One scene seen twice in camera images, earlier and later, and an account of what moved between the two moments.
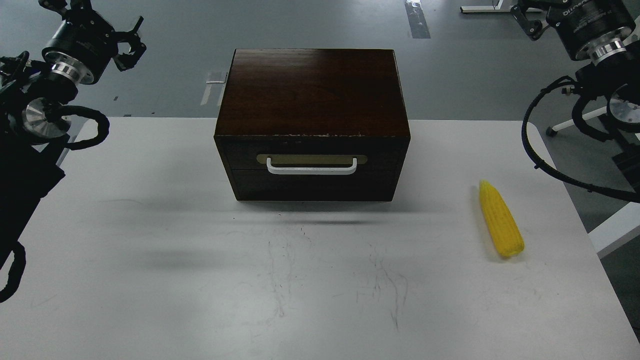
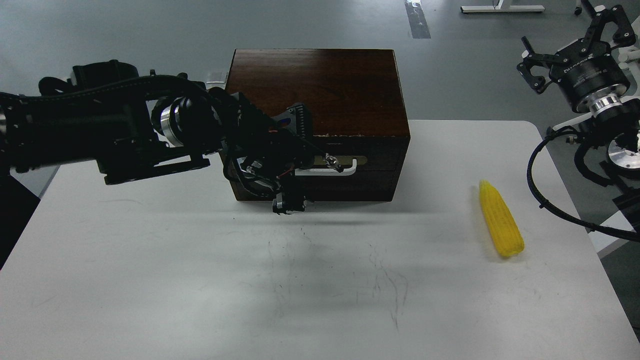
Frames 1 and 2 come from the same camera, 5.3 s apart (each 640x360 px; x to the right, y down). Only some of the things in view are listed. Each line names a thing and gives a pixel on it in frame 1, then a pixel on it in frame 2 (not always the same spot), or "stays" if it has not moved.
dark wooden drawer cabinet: (313, 125) stays
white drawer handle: (311, 170) stays
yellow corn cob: (502, 219) stays
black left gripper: (84, 43) → (264, 154)
